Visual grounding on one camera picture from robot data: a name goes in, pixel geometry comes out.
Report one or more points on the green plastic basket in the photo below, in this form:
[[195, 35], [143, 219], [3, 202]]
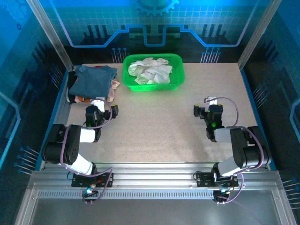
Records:
[[153, 87]]

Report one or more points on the white t-shirt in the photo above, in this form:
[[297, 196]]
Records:
[[152, 71]]

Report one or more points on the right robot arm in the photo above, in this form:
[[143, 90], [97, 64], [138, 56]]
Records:
[[243, 150]]

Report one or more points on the orange folded t-shirt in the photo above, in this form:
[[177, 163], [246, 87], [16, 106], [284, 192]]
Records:
[[82, 99]]

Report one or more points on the pink folded t-shirt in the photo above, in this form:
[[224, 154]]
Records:
[[114, 85]]

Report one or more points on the pile of folded clothes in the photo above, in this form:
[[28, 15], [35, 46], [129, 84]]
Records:
[[93, 82]]

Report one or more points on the blue table edge strip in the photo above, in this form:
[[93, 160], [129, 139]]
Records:
[[253, 105], [56, 105]]

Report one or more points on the black folded t-shirt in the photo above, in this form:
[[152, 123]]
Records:
[[71, 82]]

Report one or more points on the red folded t-shirt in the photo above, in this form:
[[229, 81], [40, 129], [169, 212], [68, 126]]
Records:
[[98, 67]]

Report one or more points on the small LED electronics board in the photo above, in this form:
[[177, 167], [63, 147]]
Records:
[[222, 193], [89, 192]]

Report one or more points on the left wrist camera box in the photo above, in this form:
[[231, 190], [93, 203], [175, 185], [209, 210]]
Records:
[[100, 103]]

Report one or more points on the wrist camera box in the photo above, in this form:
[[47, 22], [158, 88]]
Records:
[[100, 103], [211, 99]]

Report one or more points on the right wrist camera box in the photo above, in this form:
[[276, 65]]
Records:
[[211, 99]]

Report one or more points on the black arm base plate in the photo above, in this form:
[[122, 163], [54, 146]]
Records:
[[77, 181], [205, 180]]

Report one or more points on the aluminium frame rail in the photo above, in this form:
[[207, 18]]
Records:
[[152, 178]]

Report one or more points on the aluminium frame post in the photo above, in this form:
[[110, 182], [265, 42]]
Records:
[[260, 32], [50, 35]]

